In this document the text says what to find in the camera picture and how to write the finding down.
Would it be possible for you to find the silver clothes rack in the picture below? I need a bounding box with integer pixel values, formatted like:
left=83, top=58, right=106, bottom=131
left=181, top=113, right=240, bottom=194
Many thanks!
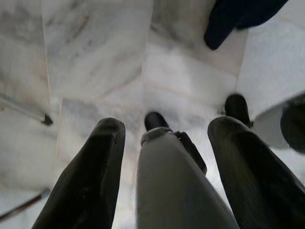
left=0, top=94, right=53, bottom=126

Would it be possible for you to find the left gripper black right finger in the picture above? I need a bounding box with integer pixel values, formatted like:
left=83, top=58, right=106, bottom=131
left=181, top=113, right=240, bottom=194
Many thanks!
left=207, top=116, right=305, bottom=229

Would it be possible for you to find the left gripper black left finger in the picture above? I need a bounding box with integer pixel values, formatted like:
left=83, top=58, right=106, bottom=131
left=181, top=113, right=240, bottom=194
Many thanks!
left=30, top=117, right=126, bottom=229

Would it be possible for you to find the navy garment with red stripes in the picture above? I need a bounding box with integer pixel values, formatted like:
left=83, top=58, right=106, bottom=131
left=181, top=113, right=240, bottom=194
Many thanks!
left=203, top=0, right=290, bottom=51

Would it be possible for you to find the black robot foot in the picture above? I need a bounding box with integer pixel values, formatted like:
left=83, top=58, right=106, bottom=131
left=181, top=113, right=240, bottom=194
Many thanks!
left=224, top=94, right=254, bottom=127
left=144, top=111, right=171, bottom=132

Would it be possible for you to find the black left robot foot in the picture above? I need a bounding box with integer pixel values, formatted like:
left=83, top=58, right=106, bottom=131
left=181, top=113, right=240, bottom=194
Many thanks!
left=144, top=111, right=171, bottom=132

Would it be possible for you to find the black right robot foot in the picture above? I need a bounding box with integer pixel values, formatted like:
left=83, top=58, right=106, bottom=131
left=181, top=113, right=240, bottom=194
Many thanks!
left=224, top=94, right=254, bottom=127

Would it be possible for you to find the marble pattern folding table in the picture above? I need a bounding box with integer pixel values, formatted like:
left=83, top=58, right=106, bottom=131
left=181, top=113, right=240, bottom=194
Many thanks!
left=0, top=188, right=51, bottom=221

